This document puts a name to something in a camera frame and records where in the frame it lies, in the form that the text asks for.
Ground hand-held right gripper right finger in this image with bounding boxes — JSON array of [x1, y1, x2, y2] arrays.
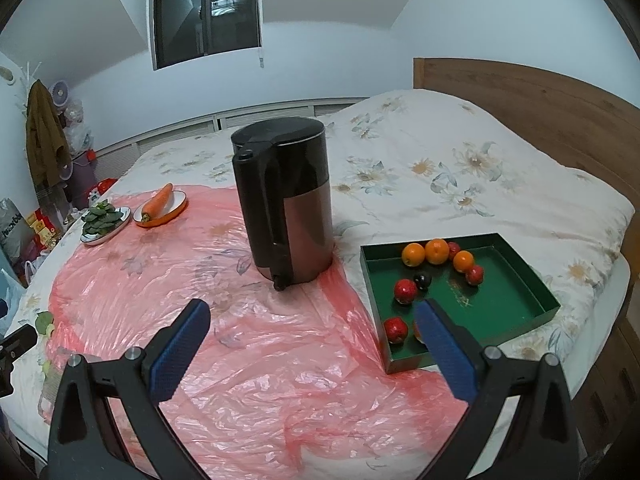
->
[[414, 298, 583, 480]]

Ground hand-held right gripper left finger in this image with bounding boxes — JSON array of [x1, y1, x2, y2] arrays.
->
[[47, 299, 212, 480]]

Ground green cardboard tray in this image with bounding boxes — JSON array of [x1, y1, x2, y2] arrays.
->
[[360, 232, 562, 375]]

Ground bluish clear plastic bag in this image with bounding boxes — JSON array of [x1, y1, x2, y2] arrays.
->
[[0, 267, 26, 311]]

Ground white plastic bag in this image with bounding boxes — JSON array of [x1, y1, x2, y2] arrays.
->
[[22, 255, 48, 286]]

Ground pink plastic sheet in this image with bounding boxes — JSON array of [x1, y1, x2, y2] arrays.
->
[[47, 185, 481, 480]]

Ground grey printed bag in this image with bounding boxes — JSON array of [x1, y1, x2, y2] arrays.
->
[[0, 197, 33, 266]]

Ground red gift boxes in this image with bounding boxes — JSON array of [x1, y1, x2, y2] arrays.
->
[[27, 209, 63, 251]]

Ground white plate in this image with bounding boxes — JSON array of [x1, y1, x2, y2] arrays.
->
[[81, 205, 132, 247]]

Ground pile of green leaves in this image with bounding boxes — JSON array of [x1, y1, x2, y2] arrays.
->
[[82, 201, 125, 237]]

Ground orange rimmed plate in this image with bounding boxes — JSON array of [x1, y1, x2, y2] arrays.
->
[[133, 190, 189, 229]]

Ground white mattress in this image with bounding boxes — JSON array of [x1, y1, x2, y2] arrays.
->
[[550, 255, 632, 401]]

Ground carrot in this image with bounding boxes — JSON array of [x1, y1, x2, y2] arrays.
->
[[140, 183, 174, 223]]

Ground purple bin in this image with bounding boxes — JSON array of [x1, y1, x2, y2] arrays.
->
[[70, 152, 97, 208]]

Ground red bag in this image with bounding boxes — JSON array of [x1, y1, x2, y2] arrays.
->
[[87, 178, 120, 201]]

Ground olive green coat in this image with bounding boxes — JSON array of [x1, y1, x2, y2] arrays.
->
[[26, 79, 71, 188]]

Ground white radiator cover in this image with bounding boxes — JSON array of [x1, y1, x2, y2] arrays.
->
[[95, 97, 371, 161]]

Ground white coat rack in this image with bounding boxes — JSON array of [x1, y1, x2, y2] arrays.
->
[[15, 60, 43, 111]]

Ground wooden bed headboard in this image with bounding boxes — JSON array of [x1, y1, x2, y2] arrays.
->
[[413, 57, 640, 211]]

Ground dark window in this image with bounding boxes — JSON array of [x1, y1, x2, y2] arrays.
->
[[150, 0, 263, 71]]

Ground wooden bed frame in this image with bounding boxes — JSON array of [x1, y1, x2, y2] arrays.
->
[[570, 305, 640, 466]]

